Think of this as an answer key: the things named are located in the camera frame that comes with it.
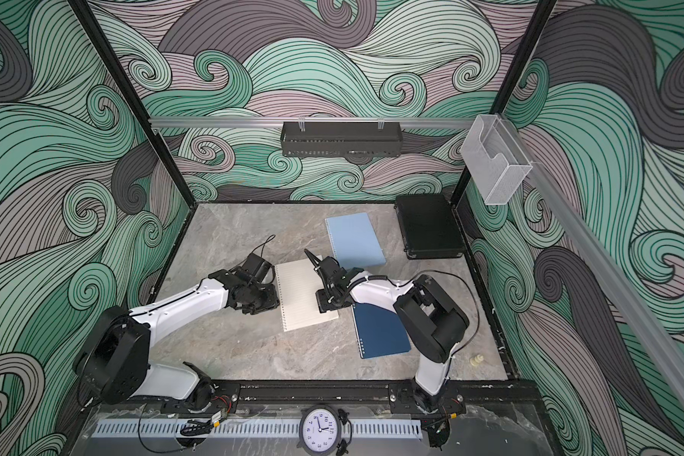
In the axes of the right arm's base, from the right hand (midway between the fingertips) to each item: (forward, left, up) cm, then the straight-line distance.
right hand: (322, 306), depth 90 cm
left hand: (-1, +14, +5) cm, 15 cm away
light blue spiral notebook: (+27, -11, 0) cm, 29 cm away
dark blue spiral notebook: (-9, -17, 0) cm, 19 cm away
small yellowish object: (-17, -43, +3) cm, 46 cm away
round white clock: (-33, 0, +2) cm, 33 cm away
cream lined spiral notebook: (+10, +9, -2) cm, 13 cm away
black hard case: (+35, -43, -3) cm, 56 cm away
